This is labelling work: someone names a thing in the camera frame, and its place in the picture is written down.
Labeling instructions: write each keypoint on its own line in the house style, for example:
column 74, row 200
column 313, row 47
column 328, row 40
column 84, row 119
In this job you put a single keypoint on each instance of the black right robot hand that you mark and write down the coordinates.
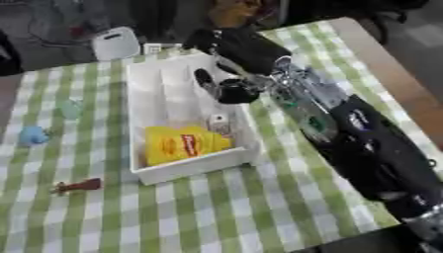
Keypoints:
column 254, row 52

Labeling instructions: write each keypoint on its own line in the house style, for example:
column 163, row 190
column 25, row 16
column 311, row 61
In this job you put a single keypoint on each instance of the silver and black right robot arm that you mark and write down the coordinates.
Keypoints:
column 357, row 138

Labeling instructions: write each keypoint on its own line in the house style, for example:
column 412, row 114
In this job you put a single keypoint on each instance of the white open box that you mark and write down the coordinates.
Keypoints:
column 173, row 99

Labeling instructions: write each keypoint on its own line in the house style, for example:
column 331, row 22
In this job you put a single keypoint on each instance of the small white cylindrical bottle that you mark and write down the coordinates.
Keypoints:
column 218, row 123

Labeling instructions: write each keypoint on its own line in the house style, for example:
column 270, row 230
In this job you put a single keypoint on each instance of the small white block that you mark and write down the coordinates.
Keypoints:
column 153, row 48

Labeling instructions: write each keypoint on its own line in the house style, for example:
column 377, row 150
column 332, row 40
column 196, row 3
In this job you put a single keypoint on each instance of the yellow bottle with red label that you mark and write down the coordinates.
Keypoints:
column 182, row 145

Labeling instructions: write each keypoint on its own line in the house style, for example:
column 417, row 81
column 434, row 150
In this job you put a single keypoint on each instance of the white plastic chair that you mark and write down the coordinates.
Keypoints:
column 115, row 42

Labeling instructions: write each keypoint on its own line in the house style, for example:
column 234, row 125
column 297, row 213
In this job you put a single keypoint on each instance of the small brown bottle toy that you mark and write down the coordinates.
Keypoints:
column 78, row 186

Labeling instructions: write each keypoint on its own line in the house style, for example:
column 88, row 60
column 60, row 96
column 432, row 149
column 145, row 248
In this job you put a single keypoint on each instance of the blue soft toy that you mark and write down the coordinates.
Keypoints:
column 33, row 135

